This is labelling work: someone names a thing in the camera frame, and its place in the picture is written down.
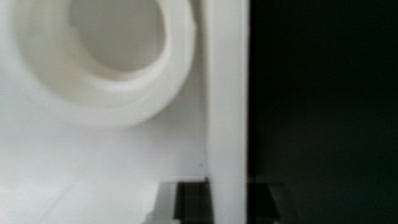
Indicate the white square table top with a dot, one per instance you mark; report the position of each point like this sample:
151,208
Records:
122,110

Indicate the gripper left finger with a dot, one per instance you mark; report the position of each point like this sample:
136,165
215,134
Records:
190,207

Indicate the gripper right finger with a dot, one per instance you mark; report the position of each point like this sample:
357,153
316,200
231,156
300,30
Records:
263,214

